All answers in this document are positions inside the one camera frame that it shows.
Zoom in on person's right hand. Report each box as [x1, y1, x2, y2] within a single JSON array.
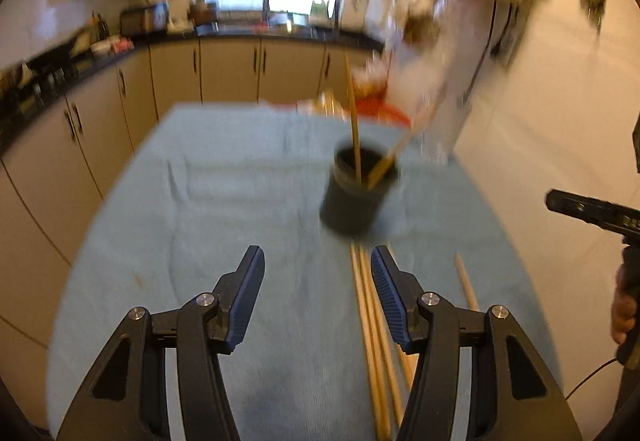
[[611, 263, 640, 347]]

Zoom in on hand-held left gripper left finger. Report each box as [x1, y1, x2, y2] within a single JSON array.
[[56, 245, 266, 441]]

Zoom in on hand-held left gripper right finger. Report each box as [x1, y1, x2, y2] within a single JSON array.
[[371, 245, 583, 441]]

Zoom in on red and white plastic bag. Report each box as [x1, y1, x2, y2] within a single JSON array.
[[356, 91, 412, 128]]

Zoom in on light blue table cloth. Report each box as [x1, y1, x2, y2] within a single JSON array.
[[46, 102, 563, 441]]

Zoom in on dark utensil holder cup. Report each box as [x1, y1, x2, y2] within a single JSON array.
[[320, 137, 401, 238]]

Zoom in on thin black cable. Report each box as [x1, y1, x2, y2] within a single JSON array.
[[565, 357, 623, 402]]

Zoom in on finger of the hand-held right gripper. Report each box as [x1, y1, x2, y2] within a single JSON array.
[[545, 190, 640, 238]]

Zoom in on beige kitchen cabinets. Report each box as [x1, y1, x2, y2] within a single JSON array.
[[0, 37, 383, 427]]

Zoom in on black kitchen countertop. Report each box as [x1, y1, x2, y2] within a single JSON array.
[[0, 24, 386, 157]]

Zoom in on wooden chopstick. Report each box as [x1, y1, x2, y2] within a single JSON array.
[[398, 350, 417, 389], [344, 50, 363, 184], [350, 243, 392, 441], [367, 94, 448, 189], [359, 245, 405, 428], [454, 254, 481, 312]]

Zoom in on clear glass pitcher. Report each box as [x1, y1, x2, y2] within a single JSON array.
[[385, 0, 498, 164]]

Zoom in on silver countertop oven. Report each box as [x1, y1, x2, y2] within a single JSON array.
[[120, 2, 169, 35]]

